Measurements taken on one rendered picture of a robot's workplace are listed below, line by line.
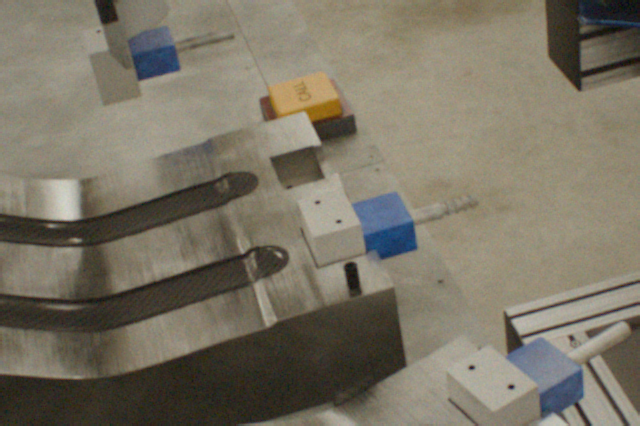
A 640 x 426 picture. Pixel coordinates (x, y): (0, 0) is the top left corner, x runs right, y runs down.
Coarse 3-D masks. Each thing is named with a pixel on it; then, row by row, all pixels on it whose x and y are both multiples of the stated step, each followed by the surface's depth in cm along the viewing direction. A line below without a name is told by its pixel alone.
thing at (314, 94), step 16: (304, 80) 121; (320, 80) 120; (272, 96) 119; (288, 96) 119; (304, 96) 118; (320, 96) 118; (336, 96) 117; (288, 112) 116; (320, 112) 117; (336, 112) 118
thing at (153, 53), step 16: (96, 32) 109; (144, 32) 111; (160, 32) 110; (208, 32) 111; (224, 32) 110; (96, 48) 107; (128, 48) 107; (144, 48) 108; (160, 48) 108; (176, 48) 110; (192, 48) 110; (96, 64) 107; (112, 64) 107; (144, 64) 108; (160, 64) 108; (176, 64) 109; (96, 80) 107; (112, 80) 108; (128, 80) 108; (112, 96) 109; (128, 96) 109
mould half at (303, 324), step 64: (256, 128) 105; (0, 192) 99; (64, 192) 102; (128, 192) 101; (256, 192) 97; (320, 192) 95; (0, 256) 91; (64, 256) 94; (128, 256) 94; (192, 256) 92; (192, 320) 86; (256, 320) 84; (320, 320) 85; (384, 320) 86; (0, 384) 81; (64, 384) 82; (128, 384) 83; (192, 384) 85; (256, 384) 86; (320, 384) 88
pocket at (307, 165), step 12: (276, 156) 101; (288, 156) 101; (300, 156) 101; (312, 156) 102; (276, 168) 101; (288, 168) 102; (300, 168) 102; (312, 168) 102; (324, 168) 101; (288, 180) 102; (300, 180) 102; (312, 180) 102
